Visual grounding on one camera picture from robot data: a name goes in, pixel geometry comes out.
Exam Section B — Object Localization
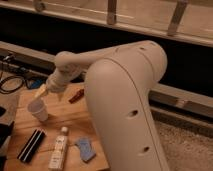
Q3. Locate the small red-brown object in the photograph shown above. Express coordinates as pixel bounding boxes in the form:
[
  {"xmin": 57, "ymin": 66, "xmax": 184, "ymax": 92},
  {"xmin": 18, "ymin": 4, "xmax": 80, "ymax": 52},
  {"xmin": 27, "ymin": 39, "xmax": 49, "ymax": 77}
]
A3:
[{"xmin": 69, "ymin": 89, "xmax": 84, "ymax": 104}]

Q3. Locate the black box with white stripes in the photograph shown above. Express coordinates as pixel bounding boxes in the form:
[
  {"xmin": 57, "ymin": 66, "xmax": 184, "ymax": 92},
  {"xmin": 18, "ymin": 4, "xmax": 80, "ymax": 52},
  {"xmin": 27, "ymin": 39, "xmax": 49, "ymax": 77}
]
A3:
[{"xmin": 17, "ymin": 130, "xmax": 45, "ymax": 163}]

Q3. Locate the black coiled cable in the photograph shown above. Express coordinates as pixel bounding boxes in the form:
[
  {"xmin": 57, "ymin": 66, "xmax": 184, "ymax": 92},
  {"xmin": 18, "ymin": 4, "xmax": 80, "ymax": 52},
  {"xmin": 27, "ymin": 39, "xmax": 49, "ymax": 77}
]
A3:
[{"xmin": 0, "ymin": 66, "xmax": 31, "ymax": 95}]

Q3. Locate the white tube with cap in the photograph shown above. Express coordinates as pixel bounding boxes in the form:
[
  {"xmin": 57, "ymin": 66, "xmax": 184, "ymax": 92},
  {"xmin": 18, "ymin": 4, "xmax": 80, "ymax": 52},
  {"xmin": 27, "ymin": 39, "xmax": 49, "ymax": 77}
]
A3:
[{"xmin": 48, "ymin": 127, "xmax": 69, "ymax": 171}]

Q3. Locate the blue object on floor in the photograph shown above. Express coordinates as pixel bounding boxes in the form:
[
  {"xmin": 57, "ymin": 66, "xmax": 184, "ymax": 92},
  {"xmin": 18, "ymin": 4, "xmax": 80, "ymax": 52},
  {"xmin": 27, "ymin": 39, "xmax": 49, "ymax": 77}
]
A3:
[{"xmin": 28, "ymin": 78, "xmax": 45, "ymax": 89}]

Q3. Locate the wooden cutting board tabletop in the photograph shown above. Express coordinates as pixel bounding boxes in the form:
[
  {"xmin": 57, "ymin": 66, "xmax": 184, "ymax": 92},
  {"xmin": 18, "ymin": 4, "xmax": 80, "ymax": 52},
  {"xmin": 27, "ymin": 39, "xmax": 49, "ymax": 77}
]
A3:
[{"xmin": 4, "ymin": 83, "xmax": 109, "ymax": 171}]

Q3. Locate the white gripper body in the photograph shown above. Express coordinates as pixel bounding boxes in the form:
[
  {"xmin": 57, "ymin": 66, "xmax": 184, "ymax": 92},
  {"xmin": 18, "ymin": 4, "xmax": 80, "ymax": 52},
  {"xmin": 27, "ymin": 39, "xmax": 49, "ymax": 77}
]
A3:
[{"xmin": 46, "ymin": 66, "xmax": 80, "ymax": 93}]

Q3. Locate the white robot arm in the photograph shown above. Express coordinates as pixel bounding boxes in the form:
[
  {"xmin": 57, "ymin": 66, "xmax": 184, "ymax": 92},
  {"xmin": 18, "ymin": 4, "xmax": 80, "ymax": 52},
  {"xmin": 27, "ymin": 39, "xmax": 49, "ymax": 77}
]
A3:
[{"xmin": 36, "ymin": 41, "xmax": 170, "ymax": 171}]

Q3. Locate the black device at left edge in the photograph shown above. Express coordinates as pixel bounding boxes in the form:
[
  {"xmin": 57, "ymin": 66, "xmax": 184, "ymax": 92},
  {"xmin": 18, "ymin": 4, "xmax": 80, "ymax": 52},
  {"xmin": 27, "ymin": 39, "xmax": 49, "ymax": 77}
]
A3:
[{"xmin": 0, "ymin": 117, "xmax": 14, "ymax": 171}]

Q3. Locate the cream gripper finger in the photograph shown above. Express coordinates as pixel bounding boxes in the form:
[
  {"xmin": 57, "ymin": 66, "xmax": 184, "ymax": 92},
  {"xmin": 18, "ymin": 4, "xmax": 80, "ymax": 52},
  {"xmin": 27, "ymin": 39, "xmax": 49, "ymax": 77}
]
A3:
[
  {"xmin": 35, "ymin": 84, "xmax": 48, "ymax": 98},
  {"xmin": 57, "ymin": 92, "xmax": 64, "ymax": 101}
]

